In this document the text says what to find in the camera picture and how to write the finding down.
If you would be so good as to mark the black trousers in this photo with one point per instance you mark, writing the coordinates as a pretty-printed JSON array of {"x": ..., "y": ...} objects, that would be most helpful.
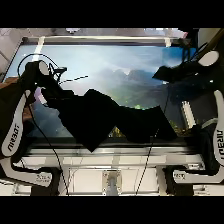
[{"x": 100, "y": 120}]

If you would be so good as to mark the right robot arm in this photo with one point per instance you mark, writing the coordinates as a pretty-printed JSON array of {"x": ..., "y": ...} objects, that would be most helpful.
[{"x": 220, "y": 133}]

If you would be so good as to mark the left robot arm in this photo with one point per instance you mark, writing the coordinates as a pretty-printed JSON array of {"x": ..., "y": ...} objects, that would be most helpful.
[{"x": 15, "y": 130}]

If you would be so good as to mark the silver frame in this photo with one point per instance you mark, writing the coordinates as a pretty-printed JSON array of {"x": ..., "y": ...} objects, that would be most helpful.
[{"x": 113, "y": 151}]

